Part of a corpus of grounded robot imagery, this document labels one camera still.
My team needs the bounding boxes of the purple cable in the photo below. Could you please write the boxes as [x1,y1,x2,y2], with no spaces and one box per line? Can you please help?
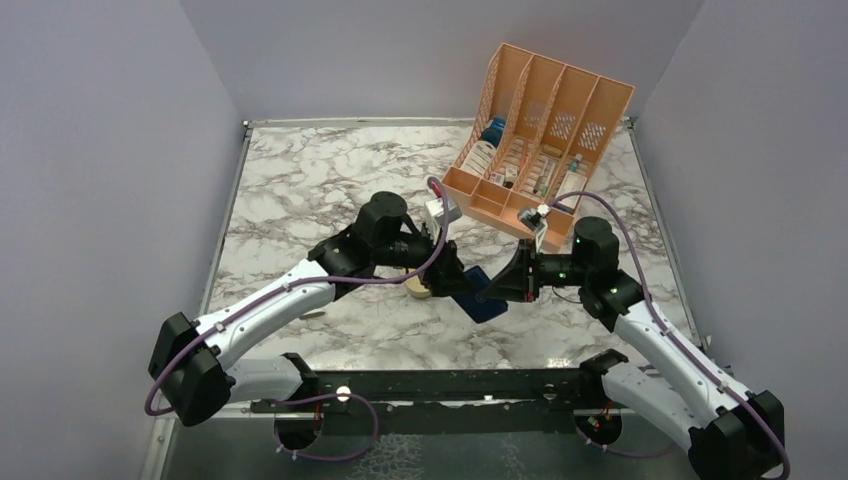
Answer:
[144,176,452,419]
[547,190,792,480]

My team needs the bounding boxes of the white red box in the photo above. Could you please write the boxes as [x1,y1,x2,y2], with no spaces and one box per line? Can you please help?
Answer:
[556,171,587,212]

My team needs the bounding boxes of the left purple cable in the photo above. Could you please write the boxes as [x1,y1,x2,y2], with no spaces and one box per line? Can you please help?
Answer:
[144,176,452,419]

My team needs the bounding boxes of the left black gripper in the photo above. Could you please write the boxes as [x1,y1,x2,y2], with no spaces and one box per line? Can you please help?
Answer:
[373,216,475,296]

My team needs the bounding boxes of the orange desk organizer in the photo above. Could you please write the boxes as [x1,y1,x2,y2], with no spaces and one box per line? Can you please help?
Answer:
[442,44,634,253]

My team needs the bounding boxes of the blue round container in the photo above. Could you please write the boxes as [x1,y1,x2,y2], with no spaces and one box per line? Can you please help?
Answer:
[480,117,506,148]

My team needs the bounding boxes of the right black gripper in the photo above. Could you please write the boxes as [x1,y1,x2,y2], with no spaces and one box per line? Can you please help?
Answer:
[481,238,591,302]

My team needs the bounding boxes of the tan oval tray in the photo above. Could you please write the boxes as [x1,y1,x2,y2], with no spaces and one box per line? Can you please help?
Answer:
[404,276,432,299]

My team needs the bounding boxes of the blue leather card holder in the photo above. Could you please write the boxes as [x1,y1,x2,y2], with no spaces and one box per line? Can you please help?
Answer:
[451,265,508,324]

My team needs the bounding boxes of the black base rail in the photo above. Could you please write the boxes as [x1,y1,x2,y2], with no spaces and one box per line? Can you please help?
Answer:
[250,368,624,435]

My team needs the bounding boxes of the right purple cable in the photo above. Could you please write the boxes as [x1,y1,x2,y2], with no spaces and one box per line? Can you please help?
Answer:
[547,190,792,480]

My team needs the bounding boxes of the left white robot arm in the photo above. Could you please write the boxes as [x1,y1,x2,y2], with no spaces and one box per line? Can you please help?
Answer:
[144,191,472,427]

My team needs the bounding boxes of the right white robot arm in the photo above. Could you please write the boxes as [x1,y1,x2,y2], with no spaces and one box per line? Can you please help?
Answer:
[481,217,789,479]

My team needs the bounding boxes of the small items in organizer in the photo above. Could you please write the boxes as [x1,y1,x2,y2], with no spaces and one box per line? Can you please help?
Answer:
[488,163,519,189]

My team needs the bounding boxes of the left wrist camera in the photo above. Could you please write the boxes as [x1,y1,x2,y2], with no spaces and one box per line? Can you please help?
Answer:
[425,196,462,234]

